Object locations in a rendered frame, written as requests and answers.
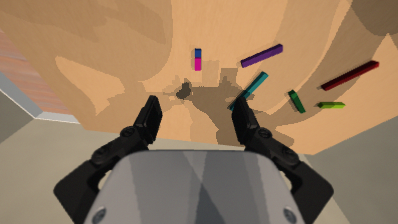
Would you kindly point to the magenta rod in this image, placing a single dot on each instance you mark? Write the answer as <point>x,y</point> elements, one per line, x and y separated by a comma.
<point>197,63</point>

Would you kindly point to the red rod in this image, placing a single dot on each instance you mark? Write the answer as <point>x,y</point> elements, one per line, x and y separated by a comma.
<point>350,75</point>

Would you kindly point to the turquoise rod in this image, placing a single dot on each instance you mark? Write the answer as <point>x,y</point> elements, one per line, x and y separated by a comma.
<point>261,77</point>

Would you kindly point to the purple rod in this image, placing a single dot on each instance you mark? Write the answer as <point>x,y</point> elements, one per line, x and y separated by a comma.
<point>262,55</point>

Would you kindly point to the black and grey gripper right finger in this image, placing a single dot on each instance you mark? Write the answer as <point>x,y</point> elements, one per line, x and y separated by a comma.
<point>310,191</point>

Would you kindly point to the small blue block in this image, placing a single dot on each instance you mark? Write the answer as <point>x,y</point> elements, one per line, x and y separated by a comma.
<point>197,52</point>

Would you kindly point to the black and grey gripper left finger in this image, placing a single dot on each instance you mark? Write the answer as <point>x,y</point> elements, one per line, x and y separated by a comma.
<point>77,191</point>

